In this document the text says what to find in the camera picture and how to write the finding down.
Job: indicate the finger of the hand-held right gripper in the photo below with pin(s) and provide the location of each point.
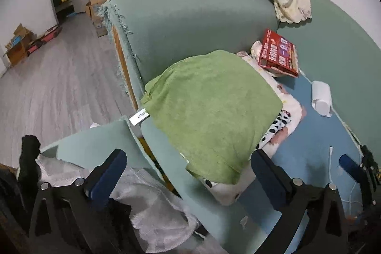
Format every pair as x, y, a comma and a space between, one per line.
349, 166

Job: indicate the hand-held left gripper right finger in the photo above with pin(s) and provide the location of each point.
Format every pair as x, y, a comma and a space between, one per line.
268, 179

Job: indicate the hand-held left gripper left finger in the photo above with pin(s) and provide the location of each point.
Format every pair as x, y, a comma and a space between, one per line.
108, 176

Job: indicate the green garment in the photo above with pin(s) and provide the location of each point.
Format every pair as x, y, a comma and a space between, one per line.
208, 108

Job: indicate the teal cushion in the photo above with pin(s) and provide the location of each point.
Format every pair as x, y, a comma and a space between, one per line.
89, 141

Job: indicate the grey white knit garment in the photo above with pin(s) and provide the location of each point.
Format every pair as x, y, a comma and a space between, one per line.
154, 206

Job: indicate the white cylindrical device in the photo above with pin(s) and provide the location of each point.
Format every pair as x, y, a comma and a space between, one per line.
321, 96

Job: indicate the cow-print white pillow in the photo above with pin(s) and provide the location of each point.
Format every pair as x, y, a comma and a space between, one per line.
290, 102

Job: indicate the red box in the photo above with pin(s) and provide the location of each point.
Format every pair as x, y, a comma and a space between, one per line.
276, 54

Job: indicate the open cardboard box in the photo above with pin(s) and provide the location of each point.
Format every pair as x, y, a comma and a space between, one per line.
18, 54

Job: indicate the teal sofa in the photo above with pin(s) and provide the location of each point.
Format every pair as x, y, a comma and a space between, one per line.
184, 22

